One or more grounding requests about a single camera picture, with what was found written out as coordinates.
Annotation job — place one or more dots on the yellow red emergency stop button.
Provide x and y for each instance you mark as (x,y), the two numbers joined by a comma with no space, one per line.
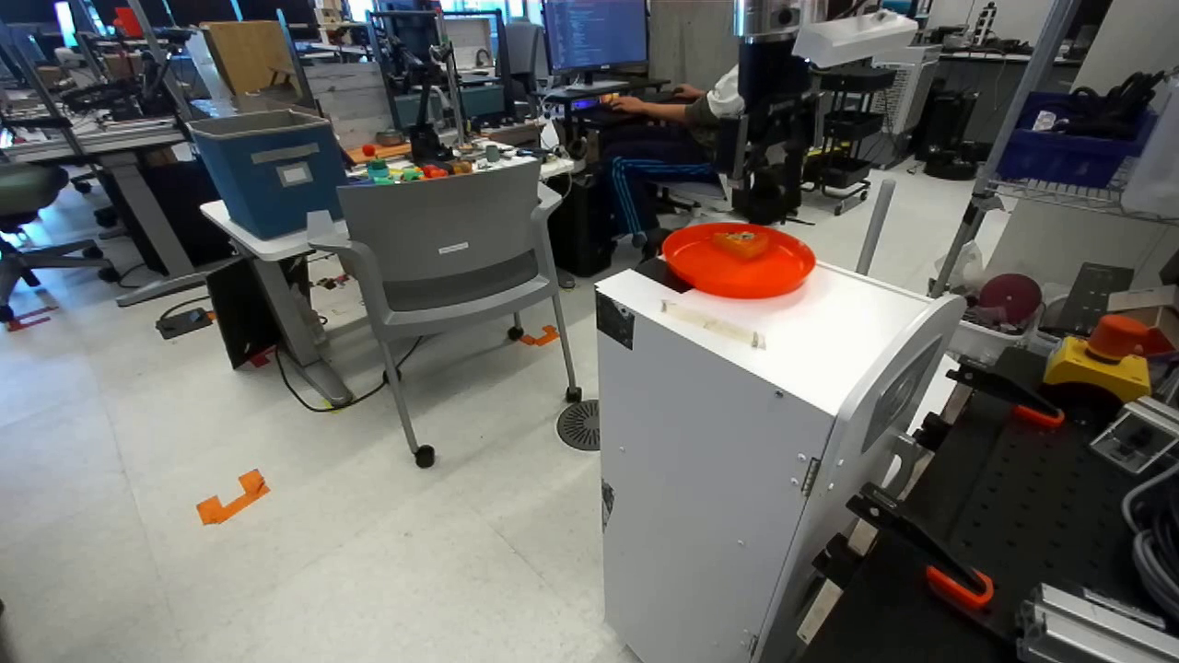
(1110,358)

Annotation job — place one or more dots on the computer monitor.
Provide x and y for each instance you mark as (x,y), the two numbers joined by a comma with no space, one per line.
(595,36)

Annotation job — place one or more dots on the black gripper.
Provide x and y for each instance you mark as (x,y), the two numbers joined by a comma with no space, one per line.
(775,126)

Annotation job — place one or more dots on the toy pizza slice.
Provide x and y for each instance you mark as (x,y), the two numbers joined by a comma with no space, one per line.
(747,244)

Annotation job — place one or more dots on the blue storage bin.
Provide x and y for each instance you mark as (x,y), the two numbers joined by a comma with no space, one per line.
(272,172)

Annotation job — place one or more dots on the white desk table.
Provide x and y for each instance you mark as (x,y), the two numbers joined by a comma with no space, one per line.
(321,229)

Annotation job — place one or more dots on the seated person white hoodie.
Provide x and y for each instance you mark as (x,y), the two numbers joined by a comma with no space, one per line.
(675,139)

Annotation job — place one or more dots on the white cabinet box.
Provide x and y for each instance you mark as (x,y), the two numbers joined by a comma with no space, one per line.
(724,470)

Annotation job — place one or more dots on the black perforated breadboard table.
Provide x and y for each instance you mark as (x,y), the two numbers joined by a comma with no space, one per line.
(1017,502)

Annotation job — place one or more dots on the black orange clamp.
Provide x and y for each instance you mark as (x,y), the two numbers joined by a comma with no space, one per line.
(1022,402)
(946,572)

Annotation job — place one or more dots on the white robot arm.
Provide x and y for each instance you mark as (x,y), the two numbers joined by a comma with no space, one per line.
(836,42)

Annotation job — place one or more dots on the grey plastic chair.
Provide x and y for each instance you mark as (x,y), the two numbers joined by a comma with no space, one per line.
(440,257)

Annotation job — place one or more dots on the orange plastic plate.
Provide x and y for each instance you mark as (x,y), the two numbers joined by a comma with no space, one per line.
(696,258)

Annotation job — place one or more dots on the grey metal pole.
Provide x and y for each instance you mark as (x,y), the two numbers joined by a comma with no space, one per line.
(876,225)

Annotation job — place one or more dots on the masking tape strip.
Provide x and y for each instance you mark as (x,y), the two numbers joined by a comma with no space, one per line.
(713,331)

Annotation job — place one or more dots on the black orange clamp left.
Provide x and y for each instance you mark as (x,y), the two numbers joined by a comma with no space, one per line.
(946,572)

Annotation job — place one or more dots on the black orange clamp right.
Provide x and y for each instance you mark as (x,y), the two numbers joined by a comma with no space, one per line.
(1022,402)

